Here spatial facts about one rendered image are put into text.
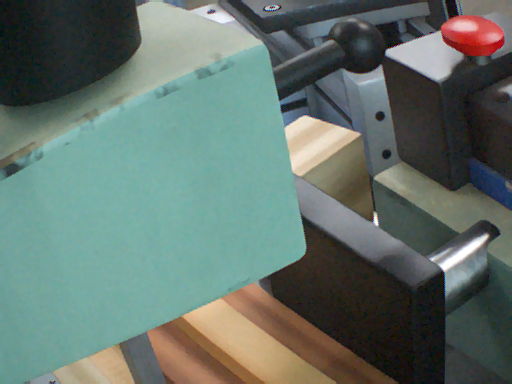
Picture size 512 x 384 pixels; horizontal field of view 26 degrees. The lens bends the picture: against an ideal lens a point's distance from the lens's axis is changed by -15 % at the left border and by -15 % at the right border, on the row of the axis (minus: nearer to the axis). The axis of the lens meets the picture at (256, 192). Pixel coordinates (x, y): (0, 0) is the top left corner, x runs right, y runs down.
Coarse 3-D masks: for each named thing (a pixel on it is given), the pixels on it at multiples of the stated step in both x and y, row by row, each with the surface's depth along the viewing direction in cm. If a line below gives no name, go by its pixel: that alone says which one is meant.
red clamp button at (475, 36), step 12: (444, 24) 43; (456, 24) 43; (468, 24) 43; (480, 24) 43; (492, 24) 43; (444, 36) 43; (456, 36) 42; (468, 36) 42; (480, 36) 42; (492, 36) 42; (456, 48) 42; (468, 48) 42; (480, 48) 42; (492, 48) 42
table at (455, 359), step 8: (376, 216) 56; (376, 224) 55; (264, 280) 53; (264, 288) 52; (448, 344) 46; (448, 352) 45; (456, 352) 45; (448, 360) 45; (456, 360) 45; (464, 360) 45; (472, 360) 44; (448, 368) 44; (456, 368) 44; (464, 368) 44; (472, 368) 44; (480, 368) 44; (448, 376) 44; (456, 376) 44; (464, 376) 44; (472, 376) 43; (480, 376) 43; (488, 376) 43; (496, 376) 43
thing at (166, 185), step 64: (128, 64) 33; (192, 64) 32; (256, 64) 32; (0, 128) 31; (64, 128) 30; (128, 128) 31; (192, 128) 32; (256, 128) 33; (0, 192) 29; (64, 192) 30; (128, 192) 32; (192, 192) 33; (256, 192) 34; (0, 256) 30; (64, 256) 31; (128, 256) 32; (192, 256) 33; (256, 256) 35; (0, 320) 30; (64, 320) 32; (128, 320) 33
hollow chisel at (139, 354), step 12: (144, 336) 37; (120, 348) 38; (132, 348) 37; (144, 348) 38; (132, 360) 37; (144, 360) 38; (156, 360) 38; (132, 372) 38; (144, 372) 38; (156, 372) 38
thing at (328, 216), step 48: (336, 240) 37; (384, 240) 37; (480, 240) 41; (288, 288) 42; (336, 288) 38; (384, 288) 35; (432, 288) 35; (480, 288) 41; (336, 336) 40; (384, 336) 37; (432, 336) 36
